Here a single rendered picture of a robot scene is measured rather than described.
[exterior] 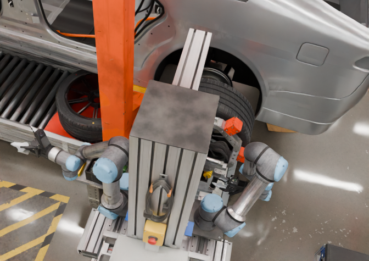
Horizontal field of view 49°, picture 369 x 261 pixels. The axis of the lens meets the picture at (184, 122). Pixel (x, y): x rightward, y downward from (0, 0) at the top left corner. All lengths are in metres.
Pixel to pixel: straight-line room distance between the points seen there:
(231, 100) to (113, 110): 0.74
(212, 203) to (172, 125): 1.05
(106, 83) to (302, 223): 2.05
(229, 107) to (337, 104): 0.75
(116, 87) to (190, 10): 0.64
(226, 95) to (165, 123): 1.32
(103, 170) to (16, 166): 1.88
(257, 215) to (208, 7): 1.81
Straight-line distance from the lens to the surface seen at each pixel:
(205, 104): 1.36
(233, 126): 2.46
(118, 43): 2.14
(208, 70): 2.94
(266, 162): 2.11
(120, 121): 2.62
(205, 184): 3.28
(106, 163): 1.87
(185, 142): 1.26
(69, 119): 3.26
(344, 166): 4.08
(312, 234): 3.61
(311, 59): 2.61
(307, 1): 2.50
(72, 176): 2.26
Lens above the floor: 3.06
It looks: 52 degrees down
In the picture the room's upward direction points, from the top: 11 degrees clockwise
